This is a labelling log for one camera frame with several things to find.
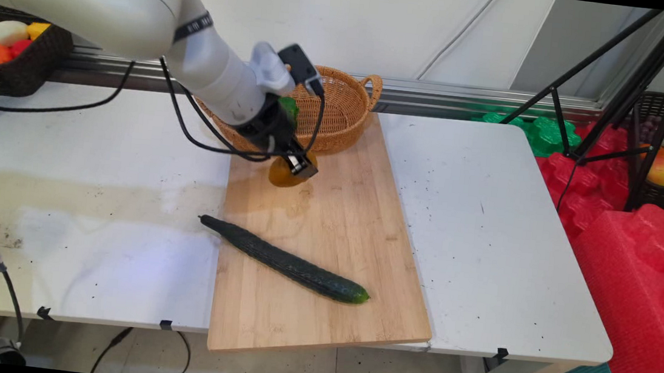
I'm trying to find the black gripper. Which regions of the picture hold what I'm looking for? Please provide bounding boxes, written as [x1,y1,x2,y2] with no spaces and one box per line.
[235,96,326,180]

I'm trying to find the black plastic basket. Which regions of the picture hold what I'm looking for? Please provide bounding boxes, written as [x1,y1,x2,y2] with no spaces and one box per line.
[0,2,77,102]

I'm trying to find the red toy fruit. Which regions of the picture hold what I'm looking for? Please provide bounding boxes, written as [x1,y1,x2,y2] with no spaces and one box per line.
[8,38,33,61]

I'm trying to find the aluminium wall rail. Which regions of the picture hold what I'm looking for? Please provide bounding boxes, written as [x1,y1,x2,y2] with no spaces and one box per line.
[50,43,606,135]

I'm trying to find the black camera tripod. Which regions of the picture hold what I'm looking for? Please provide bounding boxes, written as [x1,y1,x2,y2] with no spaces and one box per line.
[492,0,664,216]

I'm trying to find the yellow mango fruit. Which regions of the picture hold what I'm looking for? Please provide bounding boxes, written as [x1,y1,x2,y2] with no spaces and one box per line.
[267,149,318,191]

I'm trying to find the green vegetable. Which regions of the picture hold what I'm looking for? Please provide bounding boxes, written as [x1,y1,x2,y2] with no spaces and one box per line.
[277,96,302,127]

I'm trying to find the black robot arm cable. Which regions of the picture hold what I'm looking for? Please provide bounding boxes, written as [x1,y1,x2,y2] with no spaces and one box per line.
[0,48,136,125]

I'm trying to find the large red foam sheet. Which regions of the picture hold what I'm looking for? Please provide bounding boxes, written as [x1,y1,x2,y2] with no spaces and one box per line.
[558,197,664,373]

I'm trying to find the peach coloured toy fruit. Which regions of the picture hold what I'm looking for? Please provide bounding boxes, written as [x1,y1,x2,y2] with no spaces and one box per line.
[646,157,664,187]

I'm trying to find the cream oval toy vegetable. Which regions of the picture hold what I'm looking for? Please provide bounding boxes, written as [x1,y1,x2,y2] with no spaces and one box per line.
[0,19,30,49]

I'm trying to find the long dark green cucumber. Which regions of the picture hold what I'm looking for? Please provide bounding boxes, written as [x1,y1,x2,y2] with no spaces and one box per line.
[192,214,377,306]

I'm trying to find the bamboo cutting board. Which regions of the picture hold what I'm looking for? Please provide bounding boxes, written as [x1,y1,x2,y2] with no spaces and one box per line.
[206,99,454,373]

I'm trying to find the yellow toy vegetable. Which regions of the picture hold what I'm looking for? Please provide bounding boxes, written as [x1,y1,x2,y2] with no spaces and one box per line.
[25,21,52,42]

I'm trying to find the thin black floor cable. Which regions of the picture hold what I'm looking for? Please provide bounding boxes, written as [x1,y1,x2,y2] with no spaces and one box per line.
[90,323,133,373]
[171,331,194,373]

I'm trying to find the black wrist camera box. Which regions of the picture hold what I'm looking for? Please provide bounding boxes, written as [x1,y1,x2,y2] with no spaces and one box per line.
[274,42,329,98]

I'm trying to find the woven wicker basket with handles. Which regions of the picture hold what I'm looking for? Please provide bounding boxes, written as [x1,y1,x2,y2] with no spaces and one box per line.
[189,53,385,166]

